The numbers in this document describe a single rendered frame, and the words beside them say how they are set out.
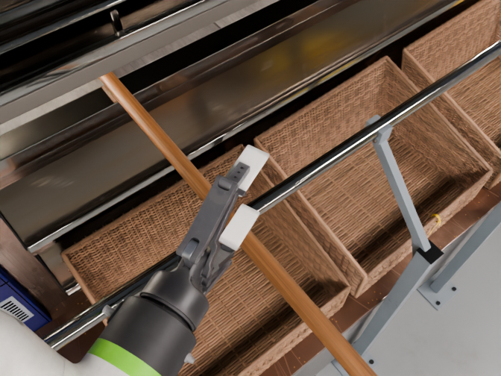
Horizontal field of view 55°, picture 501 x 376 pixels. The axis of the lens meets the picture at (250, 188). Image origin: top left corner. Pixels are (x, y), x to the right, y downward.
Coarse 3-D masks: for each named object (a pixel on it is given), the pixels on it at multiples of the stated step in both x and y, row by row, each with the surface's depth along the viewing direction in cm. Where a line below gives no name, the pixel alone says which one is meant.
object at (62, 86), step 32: (96, 0) 82; (160, 0) 80; (256, 0) 81; (64, 32) 76; (96, 32) 75; (160, 32) 73; (192, 32) 77; (0, 64) 72; (32, 64) 71; (96, 64) 70; (32, 96) 67
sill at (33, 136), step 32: (288, 0) 116; (320, 0) 116; (224, 32) 109; (256, 32) 110; (160, 64) 103; (192, 64) 104; (96, 96) 98; (32, 128) 94; (64, 128) 94; (0, 160) 89; (32, 160) 94
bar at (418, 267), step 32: (480, 64) 105; (416, 96) 99; (384, 128) 95; (320, 160) 90; (384, 160) 99; (288, 192) 87; (416, 224) 102; (416, 256) 106; (128, 288) 76; (448, 288) 199; (96, 320) 74; (384, 320) 137
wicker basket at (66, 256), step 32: (224, 160) 132; (160, 192) 124; (192, 192) 131; (256, 192) 142; (128, 224) 123; (160, 224) 129; (256, 224) 149; (288, 224) 134; (64, 256) 115; (96, 256) 121; (128, 256) 129; (160, 256) 136; (288, 256) 144; (320, 256) 128; (96, 288) 127; (224, 288) 138; (256, 288) 138; (320, 288) 138; (224, 320) 133; (256, 320) 133; (224, 352) 128; (256, 352) 128
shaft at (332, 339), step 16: (112, 80) 97; (128, 96) 94; (128, 112) 93; (144, 112) 92; (144, 128) 91; (160, 128) 90; (160, 144) 88; (176, 160) 86; (192, 176) 84; (256, 240) 77; (256, 256) 76; (272, 256) 76; (272, 272) 74; (288, 288) 73; (304, 304) 71; (304, 320) 71; (320, 320) 70; (320, 336) 70; (336, 336) 69; (336, 352) 68; (352, 352) 68; (352, 368) 67; (368, 368) 67
